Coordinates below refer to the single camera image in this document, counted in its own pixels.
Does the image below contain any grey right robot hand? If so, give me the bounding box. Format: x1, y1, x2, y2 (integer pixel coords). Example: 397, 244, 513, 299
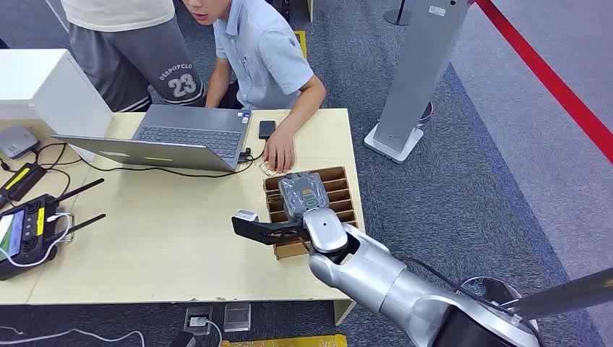
278, 171, 331, 222

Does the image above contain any seated person's left hand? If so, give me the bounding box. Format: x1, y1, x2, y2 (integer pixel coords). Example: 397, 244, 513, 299
262, 128, 297, 175

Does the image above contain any brown cardboard slotted card holder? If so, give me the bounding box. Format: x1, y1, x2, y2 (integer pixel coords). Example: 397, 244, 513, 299
262, 166, 359, 261

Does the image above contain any seated person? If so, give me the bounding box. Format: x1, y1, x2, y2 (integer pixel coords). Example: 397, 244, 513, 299
181, 0, 327, 175

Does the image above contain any standing person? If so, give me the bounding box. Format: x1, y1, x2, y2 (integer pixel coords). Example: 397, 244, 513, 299
61, 0, 207, 114

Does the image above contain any grey laptop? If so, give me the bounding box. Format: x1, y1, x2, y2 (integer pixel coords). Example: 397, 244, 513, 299
51, 104, 253, 174

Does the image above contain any yellow chair part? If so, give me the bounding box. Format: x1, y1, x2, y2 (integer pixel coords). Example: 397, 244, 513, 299
293, 30, 309, 61

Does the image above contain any grey floor plate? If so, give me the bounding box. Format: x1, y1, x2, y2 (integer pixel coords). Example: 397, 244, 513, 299
223, 301, 252, 333

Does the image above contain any yellow floor object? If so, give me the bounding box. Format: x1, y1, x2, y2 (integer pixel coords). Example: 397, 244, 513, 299
221, 333, 348, 347

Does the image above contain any grey standing kiosk pillar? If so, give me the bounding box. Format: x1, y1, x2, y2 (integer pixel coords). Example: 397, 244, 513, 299
363, 0, 473, 166

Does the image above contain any floor power socket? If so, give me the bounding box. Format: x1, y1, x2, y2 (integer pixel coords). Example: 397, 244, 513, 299
182, 306, 215, 337

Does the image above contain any black stanchion base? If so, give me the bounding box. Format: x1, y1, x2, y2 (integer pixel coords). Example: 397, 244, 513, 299
382, 0, 413, 27

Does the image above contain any white box cabinet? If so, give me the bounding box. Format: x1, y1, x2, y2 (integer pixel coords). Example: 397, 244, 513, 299
0, 48, 115, 163

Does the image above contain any black device with yellow label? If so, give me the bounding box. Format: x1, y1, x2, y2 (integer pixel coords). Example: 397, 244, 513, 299
0, 163, 48, 210

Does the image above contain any small grey box device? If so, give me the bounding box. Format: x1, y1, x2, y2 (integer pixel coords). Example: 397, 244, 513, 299
0, 124, 42, 160

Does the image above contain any black remote controller with antennas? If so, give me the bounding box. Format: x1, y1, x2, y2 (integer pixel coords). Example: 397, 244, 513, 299
0, 178, 108, 282

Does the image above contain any red barrier belt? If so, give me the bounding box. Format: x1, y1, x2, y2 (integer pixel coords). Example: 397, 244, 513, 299
473, 0, 613, 165

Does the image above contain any dark grey metal bar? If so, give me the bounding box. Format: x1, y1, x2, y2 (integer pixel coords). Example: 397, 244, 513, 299
499, 267, 613, 320

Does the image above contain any black laptop cable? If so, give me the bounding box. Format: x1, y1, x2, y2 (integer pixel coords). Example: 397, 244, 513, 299
33, 142, 266, 179

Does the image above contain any white controller cable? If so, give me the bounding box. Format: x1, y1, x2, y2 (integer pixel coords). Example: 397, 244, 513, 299
0, 213, 73, 269

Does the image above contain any white floor cable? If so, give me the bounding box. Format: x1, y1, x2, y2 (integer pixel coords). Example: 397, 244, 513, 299
0, 325, 146, 347

